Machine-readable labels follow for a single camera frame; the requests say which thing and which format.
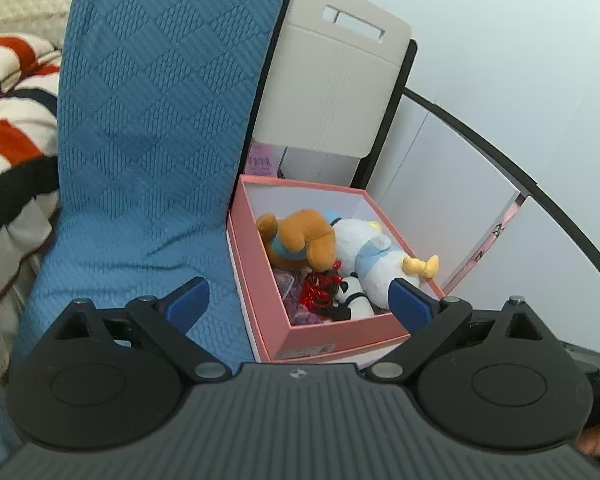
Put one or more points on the pink labelled carton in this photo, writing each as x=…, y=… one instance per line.
x=262, y=160

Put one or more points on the black curved bar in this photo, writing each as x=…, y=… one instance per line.
x=480, y=135

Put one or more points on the panda plush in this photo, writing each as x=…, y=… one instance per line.
x=355, y=300

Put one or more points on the white duck plush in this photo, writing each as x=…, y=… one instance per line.
x=360, y=240

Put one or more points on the pink printed strip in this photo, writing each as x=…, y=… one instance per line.
x=500, y=230

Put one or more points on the pink cardboard box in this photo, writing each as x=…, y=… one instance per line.
x=330, y=340

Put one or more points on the blue textured mat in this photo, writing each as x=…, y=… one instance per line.
x=155, y=110

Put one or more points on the purple organza ribbon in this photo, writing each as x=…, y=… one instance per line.
x=290, y=285

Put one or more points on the red black striped blanket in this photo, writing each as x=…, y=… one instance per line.
x=10, y=110

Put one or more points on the black red small plush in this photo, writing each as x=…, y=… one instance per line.
x=325, y=280

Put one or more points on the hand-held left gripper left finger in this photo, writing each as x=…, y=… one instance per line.
x=187, y=300

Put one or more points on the brown bear plush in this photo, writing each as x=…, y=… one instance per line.
x=305, y=232

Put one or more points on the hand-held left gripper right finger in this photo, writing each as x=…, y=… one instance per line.
x=410, y=305

